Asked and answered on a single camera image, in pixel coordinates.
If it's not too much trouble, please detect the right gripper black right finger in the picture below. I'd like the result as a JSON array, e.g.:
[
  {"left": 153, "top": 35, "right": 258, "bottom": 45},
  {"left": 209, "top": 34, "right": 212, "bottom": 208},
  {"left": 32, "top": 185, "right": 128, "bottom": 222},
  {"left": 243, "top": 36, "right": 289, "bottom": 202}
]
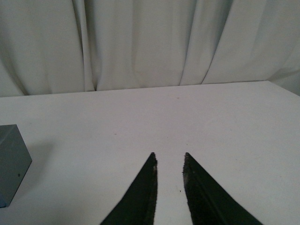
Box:
[{"left": 183, "top": 152, "right": 261, "bottom": 225}]

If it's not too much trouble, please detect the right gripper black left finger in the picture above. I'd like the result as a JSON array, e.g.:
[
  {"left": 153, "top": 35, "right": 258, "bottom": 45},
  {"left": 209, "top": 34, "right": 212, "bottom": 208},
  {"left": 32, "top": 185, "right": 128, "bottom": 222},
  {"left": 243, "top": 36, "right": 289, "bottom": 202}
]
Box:
[{"left": 101, "top": 152, "right": 158, "bottom": 225}]

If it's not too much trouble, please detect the gray base block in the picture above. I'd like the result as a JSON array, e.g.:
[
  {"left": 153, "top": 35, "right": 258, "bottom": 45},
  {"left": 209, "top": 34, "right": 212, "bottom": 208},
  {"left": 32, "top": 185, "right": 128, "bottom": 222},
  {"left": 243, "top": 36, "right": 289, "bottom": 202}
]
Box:
[{"left": 0, "top": 124, "right": 32, "bottom": 208}]

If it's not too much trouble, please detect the white curtain backdrop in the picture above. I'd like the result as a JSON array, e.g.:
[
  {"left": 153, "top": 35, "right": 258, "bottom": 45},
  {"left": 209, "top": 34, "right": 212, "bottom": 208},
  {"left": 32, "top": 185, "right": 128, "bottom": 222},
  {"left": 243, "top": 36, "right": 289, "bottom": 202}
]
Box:
[{"left": 0, "top": 0, "right": 300, "bottom": 97}]

